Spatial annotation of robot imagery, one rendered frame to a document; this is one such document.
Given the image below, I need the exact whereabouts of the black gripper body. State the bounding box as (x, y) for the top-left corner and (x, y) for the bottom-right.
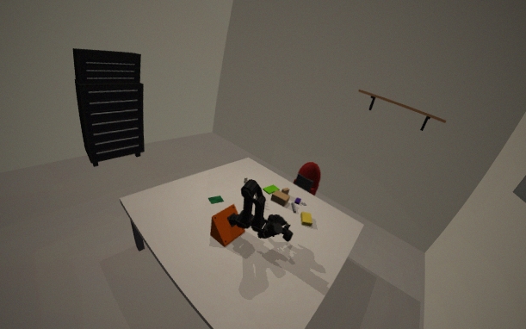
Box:
(268, 214), (294, 242)

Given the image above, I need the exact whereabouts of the yellow rectangular block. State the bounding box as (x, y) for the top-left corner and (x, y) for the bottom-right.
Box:
(300, 212), (313, 227)

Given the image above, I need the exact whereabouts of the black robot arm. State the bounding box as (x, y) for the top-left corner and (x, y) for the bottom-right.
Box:
(227, 179), (286, 239)

